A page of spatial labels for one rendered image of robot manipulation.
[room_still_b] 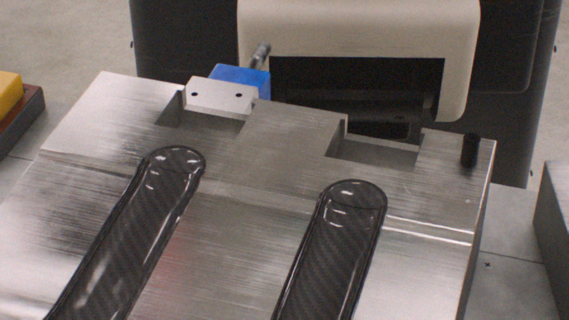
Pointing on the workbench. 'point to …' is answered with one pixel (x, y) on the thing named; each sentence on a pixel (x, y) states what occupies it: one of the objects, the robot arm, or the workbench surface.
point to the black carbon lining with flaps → (132, 216)
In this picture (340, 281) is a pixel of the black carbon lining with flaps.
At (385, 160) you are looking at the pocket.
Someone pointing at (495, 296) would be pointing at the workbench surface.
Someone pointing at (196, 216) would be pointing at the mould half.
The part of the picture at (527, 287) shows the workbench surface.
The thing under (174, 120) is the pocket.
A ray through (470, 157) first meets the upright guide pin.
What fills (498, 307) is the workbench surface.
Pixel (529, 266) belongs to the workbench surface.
